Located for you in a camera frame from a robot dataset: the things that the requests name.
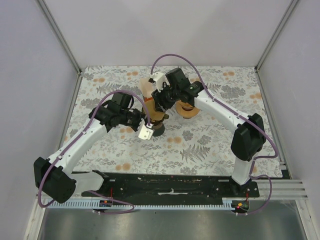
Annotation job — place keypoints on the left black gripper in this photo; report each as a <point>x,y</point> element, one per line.
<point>141,116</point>

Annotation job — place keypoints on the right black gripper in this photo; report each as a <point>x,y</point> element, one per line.
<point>159,100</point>

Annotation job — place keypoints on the green glass coffee dripper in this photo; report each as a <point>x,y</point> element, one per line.
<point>157,119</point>

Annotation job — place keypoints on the red capped dark bottle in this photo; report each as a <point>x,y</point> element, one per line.
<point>158,129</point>

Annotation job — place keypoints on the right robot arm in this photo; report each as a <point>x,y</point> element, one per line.
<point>247,130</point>

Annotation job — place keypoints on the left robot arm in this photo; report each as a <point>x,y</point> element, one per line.
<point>54,175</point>

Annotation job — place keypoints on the orange coffee filter box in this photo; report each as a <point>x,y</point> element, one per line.
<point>146,89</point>

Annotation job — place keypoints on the floral tablecloth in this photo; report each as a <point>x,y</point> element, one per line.
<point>195,146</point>

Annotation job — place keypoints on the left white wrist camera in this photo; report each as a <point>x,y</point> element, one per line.
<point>145,132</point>

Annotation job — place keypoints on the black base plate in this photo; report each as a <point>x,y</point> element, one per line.
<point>174,189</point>

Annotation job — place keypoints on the white cable duct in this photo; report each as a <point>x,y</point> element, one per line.
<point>96,203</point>

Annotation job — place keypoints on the aluminium frame rail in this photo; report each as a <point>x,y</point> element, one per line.
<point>58,33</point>

